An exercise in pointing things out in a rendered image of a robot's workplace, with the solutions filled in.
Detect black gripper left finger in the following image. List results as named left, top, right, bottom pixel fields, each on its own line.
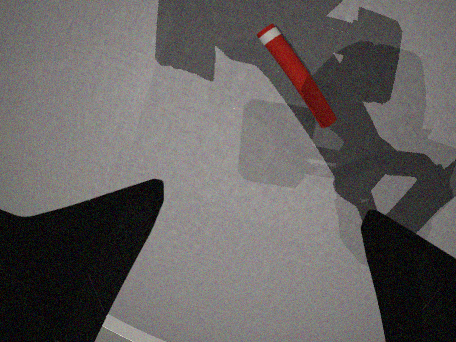
left=0, top=179, right=164, bottom=342

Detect red peg with white band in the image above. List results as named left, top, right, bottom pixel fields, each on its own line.
left=256, top=23, right=337, bottom=128

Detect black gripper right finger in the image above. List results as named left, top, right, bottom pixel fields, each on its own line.
left=361, top=210, right=456, bottom=342

